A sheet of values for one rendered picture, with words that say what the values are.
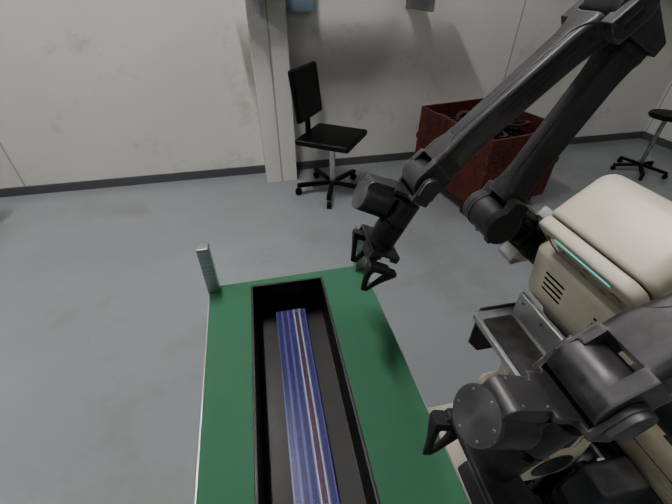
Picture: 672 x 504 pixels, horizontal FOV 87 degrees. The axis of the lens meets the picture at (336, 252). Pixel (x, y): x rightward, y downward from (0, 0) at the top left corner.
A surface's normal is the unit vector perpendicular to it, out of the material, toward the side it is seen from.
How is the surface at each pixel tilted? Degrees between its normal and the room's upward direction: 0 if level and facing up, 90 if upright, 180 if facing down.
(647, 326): 44
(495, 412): 64
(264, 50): 90
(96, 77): 90
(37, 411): 0
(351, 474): 0
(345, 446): 0
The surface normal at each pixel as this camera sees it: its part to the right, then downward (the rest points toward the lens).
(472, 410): -0.88, -0.25
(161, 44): 0.23, 0.60
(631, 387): -0.68, -0.48
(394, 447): 0.00, -0.79
